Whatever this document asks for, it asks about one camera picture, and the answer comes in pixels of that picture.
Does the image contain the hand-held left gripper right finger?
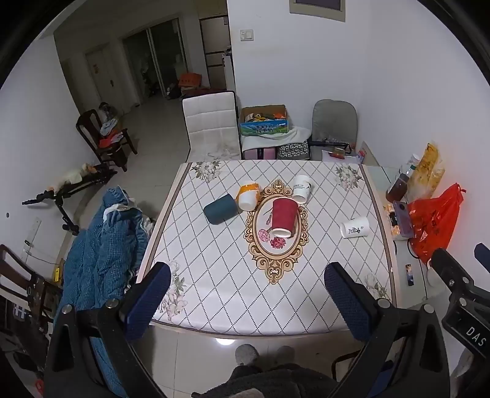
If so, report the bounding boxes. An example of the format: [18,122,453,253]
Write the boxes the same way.
[323,262,451,398]

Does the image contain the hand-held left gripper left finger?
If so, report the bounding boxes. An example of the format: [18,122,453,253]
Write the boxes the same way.
[44,261,172,398]

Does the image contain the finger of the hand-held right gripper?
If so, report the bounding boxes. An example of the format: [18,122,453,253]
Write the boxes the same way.
[431,248,476,296]
[474,242,490,269]

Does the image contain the white cup with black print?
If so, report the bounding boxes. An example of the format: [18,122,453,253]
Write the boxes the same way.
[340,216,370,239]

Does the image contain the red paper cup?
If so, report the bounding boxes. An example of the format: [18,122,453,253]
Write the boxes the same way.
[270,197,298,238]

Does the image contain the teal cup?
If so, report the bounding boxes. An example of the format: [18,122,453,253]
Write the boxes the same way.
[203,193,239,225]

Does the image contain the orange and white cup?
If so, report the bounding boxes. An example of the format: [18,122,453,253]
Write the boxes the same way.
[236,181,262,212]

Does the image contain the red plastic bag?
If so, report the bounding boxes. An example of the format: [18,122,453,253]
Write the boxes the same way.
[406,182,468,264]

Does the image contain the blue quilted jacket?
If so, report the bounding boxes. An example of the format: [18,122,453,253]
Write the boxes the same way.
[53,186,154,398]

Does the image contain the purple phone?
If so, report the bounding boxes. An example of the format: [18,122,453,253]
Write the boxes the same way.
[392,201,416,237]

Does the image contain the floral diamond pattern tablecloth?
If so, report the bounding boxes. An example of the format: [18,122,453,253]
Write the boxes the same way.
[136,160,399,340]

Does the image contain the grey slipper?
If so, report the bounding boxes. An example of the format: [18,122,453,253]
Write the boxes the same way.
[235,344,258,367]
[274,345,296,365]

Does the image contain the brown liquid bottle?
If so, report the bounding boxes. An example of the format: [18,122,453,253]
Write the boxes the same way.
[385,173,410,203]

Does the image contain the yellow plastic bag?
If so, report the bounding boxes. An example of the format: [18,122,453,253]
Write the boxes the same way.
[406,142,446,204]

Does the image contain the white bottle with green cap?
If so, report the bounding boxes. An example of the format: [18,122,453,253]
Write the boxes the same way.
[400,153,421,177]

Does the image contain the white mug with print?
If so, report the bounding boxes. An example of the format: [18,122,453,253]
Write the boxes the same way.
[292,175,311,204]

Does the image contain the black exercise bench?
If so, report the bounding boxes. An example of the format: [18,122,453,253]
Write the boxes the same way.
[22,162,119,236]

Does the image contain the leaning white board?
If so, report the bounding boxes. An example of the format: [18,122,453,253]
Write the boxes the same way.
[361,141,382,167]

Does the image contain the pale plush toy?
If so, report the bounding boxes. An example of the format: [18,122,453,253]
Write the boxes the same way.
[49,163,101,191]

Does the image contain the white paper box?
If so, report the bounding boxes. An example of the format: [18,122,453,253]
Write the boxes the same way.
[321,147,365,166]

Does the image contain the black stick tripod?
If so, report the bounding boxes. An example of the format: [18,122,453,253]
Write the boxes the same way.
[308,139,355,152]

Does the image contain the patterned black and white bag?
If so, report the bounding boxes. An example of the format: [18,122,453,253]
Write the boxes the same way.
[276,140,310,160]

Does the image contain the pile of clothes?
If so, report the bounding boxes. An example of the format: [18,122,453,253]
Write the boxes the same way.
[98,116,129,149]

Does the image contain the pink box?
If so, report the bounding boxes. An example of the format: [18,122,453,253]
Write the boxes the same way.
[243,147,277,161]

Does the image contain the dark wooden chair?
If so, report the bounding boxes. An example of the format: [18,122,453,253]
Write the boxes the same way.
[75,109,139,172]

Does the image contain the white cloth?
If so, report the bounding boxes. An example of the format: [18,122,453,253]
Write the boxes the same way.
[241,126,313,152]

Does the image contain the grey padded chair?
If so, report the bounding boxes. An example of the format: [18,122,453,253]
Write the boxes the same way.
[309,99,359,162]

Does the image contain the white padded dining chair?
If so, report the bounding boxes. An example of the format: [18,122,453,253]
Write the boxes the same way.
[182,91,243,161]

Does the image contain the printed cardboard carton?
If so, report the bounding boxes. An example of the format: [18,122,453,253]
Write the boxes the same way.
[239,104,290,136]

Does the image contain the wooden room door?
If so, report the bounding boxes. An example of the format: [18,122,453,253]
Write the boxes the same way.
[85,43,116,105]

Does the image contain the glass sliding door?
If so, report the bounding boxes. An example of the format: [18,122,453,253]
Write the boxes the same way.
[122,17,189,108]

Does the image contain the white cabinet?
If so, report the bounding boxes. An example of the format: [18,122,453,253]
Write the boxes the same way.
[221,47,236,92]

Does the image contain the tall panelled wardrobe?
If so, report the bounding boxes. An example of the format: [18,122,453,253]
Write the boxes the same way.
[198,14,232,91]

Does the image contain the framed wall picture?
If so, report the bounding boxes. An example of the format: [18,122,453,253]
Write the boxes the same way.
[288,0,345,16]

